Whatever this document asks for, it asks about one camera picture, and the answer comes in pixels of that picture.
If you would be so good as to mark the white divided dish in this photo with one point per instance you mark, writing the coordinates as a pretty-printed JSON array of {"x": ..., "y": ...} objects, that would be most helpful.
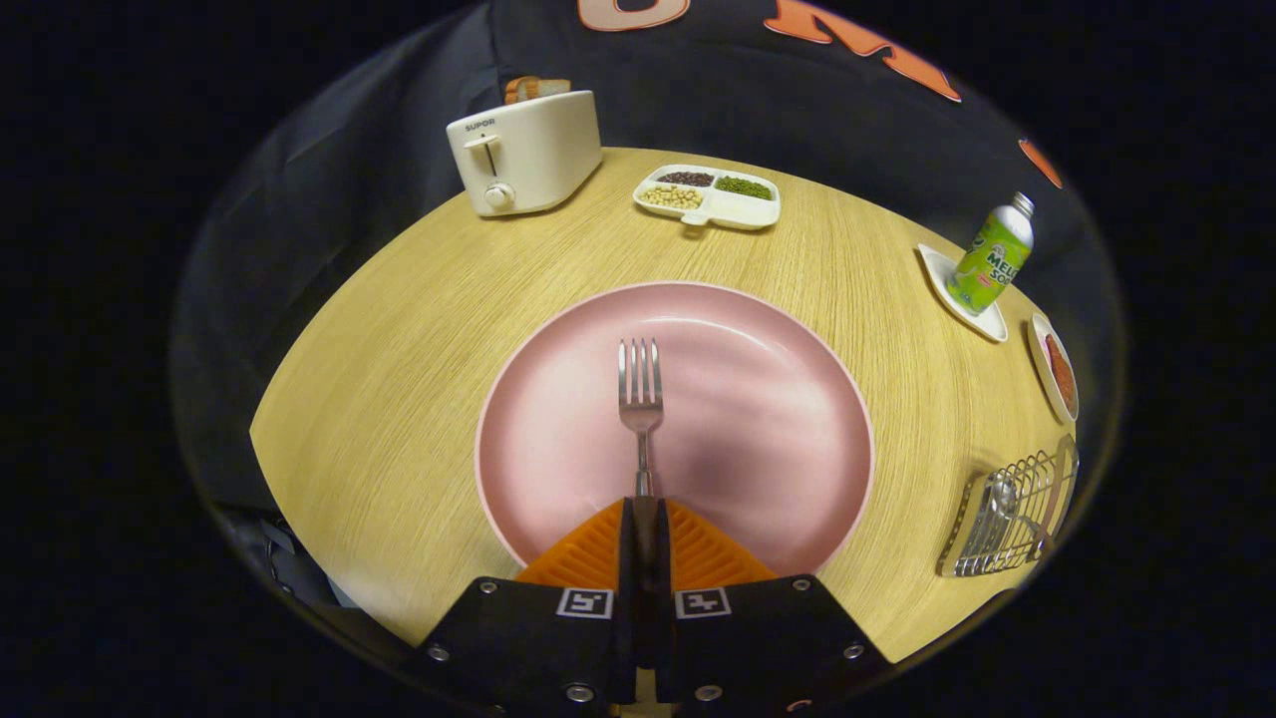
[{"x": 743, "y": 207}]

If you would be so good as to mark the pile of green beans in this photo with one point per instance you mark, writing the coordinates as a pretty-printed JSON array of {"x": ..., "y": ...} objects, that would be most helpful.
[{"x": 743, "y": 186}]

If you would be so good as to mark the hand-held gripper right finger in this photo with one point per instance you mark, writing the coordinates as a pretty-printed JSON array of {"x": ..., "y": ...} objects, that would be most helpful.
[{"x": 663, "y": 538}]

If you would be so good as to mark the pile of dark red beans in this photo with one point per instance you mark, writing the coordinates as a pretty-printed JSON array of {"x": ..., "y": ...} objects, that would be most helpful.
[{"x": 686, "y": 179}]

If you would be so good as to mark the brown fried meat piece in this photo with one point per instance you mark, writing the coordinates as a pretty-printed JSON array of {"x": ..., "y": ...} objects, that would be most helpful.
[{"x": 1060, "y": 374}]

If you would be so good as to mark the green label soda bottle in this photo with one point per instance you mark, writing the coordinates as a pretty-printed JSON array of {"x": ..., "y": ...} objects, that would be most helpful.
[{"x": 987, "y": 264}]

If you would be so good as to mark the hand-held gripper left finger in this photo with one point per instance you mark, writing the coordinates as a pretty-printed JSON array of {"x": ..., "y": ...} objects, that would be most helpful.
[{"x": 628, "y": 538}]

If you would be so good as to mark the pile of yellow soybeans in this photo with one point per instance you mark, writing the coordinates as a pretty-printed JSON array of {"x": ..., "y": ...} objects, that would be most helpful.
[{"x": 671, "y": 196}]

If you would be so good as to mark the white square coaster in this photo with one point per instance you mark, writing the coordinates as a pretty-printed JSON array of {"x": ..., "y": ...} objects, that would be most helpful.
[{"x": 937, "y": 269}]

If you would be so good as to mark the white plate of food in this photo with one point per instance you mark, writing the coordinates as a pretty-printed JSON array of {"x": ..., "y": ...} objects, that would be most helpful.
[{"x": 1037, "y": 344}]

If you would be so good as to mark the toast bread slices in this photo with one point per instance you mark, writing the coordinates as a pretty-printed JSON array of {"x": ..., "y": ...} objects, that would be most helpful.
[{"x": 538, "y": 88}]

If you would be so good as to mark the cream white toaster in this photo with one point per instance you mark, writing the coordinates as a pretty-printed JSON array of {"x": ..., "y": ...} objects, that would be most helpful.
[{"x": 538, "y": 150}]

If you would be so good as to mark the pink round plate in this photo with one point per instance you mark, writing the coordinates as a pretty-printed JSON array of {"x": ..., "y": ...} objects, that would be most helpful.
[{"x": 758, "y": 419}]

